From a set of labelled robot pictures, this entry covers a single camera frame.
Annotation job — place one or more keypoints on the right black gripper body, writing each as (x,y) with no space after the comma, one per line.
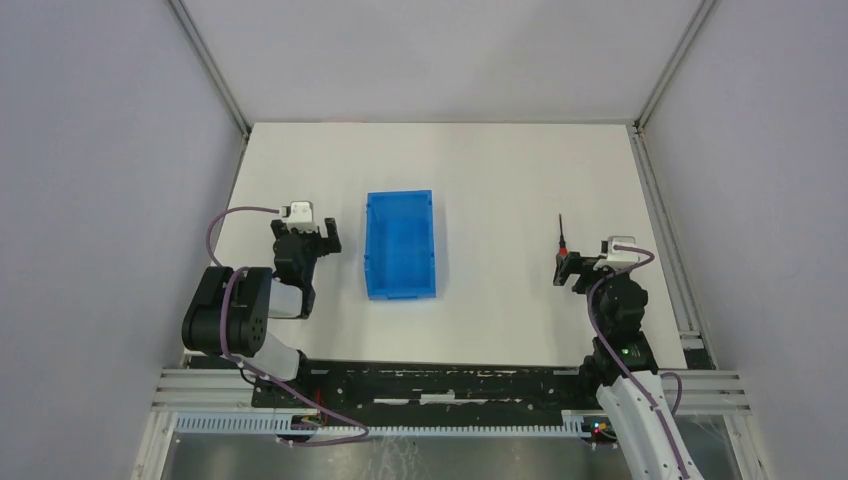
(589,275)

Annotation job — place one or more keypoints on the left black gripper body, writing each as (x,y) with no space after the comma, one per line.
(315,246)

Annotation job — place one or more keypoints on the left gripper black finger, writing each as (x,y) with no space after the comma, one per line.
(332,243)
(278,228)

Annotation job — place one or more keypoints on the red and black screwdriver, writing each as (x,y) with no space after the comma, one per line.
(562,244)

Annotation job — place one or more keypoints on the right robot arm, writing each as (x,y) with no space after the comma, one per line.
(622,372)

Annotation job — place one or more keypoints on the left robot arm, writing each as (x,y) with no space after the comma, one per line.
(230,312)

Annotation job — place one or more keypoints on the blue plastic bin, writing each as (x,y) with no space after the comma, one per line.
(400,255)

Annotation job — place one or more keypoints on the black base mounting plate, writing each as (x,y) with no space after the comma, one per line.
(434,394)

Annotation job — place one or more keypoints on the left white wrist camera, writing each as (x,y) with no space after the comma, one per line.
(299,216)

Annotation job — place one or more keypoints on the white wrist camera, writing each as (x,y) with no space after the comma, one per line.
(299,216)
(617,253)

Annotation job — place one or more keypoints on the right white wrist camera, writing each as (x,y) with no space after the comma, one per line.
(617,253)

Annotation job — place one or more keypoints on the right aluminium frame rail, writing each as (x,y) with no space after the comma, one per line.
(692,327)

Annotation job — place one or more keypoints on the aluminium frame rail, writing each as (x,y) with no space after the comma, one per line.
(692,327)
(195,39)

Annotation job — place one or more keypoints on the front aluminium frame rails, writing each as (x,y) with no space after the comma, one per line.
(705,392)

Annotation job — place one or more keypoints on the white slotted cable duct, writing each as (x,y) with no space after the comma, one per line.
(286,425)

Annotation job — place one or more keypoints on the left aluminium frame rail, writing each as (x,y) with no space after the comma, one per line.
(195,39)

